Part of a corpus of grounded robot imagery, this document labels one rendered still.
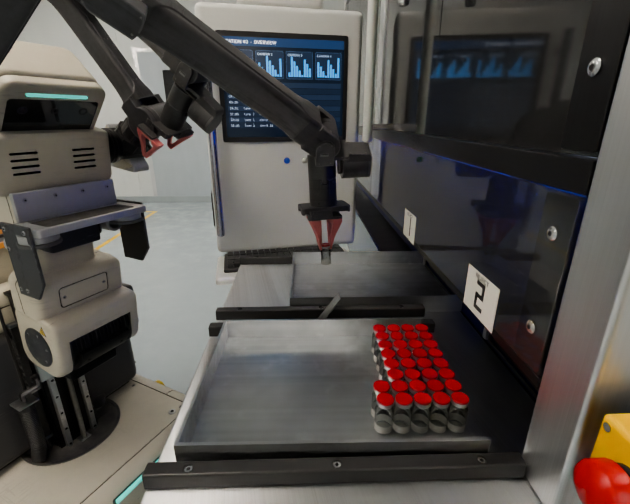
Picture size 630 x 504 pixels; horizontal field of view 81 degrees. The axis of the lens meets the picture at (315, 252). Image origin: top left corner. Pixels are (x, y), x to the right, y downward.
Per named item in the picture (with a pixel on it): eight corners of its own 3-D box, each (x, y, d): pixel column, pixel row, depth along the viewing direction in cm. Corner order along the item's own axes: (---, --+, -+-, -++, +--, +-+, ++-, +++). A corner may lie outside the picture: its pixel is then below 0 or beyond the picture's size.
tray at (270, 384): (418, 334, 65) (420, 317, 64) (485, 464, 41) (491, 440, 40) (226, 337, 65) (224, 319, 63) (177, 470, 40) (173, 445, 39)
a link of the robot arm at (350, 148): (311, 113, 71) (316, 143, 66) (370, 110, 71) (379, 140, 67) (310, 160, 81) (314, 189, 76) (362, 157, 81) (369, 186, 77)
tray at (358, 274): (421, 263, 98) (422, 250, 97) (461, 311, 73) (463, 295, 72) (293, 264, 97) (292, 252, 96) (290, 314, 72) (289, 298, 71)
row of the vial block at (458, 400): (423, 347, 61) (426, 323, 60) (467, 433, 45) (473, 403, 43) (410, 347, 61) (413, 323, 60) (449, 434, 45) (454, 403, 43)
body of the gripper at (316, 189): (350, 214, 77) (350, 178, 74) (302, 218, 75) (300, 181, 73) (342, 208, 83) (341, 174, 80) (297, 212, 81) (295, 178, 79)
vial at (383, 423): (389, 421, 47) (392, 391, 45) (393, 435, 44) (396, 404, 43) (372, 421, 46) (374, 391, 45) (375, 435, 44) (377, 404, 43)
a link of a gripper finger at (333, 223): (343, 252, 79) (342, 208, 76) (311, 255, 78) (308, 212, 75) (336, 243, 85) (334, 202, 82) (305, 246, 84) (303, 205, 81)
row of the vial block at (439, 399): (410, 347, 61) (412, 323, 60) (449, 434, 45) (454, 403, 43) (397, 347, 61) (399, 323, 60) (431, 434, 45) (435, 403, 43)
